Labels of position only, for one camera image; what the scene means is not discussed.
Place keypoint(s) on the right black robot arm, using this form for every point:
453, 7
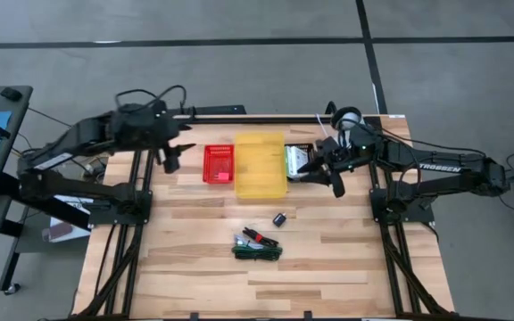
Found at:
440, 167

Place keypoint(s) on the maroon pouch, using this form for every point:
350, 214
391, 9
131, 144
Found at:
58, 232

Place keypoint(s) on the grey side desk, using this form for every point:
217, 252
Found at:
16, 134

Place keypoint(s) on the small black adapter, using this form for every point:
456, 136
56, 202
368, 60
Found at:
279, 219

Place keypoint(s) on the black computer mouse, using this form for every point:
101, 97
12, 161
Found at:
11, 94

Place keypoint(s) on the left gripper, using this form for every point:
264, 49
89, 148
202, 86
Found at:
168, 129

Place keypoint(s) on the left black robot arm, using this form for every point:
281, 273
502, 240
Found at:
83, 134

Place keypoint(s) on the black aluminium table frame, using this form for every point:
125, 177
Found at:
261, 120

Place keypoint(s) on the black diagonal support beam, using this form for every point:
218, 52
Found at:
60, 213

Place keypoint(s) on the pink wall charger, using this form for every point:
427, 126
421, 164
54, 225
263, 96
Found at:
224, 177

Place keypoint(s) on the slim green and white box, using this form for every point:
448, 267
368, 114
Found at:
287, 162

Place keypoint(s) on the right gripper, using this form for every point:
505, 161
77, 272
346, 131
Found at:
335, 156

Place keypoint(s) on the red plastic basket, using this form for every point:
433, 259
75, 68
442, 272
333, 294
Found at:
214, 160

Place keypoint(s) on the white cardboard box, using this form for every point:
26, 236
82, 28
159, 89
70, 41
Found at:
67, 232

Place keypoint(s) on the black plastic basket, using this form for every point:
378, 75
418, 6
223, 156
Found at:
304, 146

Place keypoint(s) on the long white box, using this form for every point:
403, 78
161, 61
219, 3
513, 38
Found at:
300, 158

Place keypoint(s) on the yellow translucent plastic bin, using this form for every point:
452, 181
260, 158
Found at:
260, 165

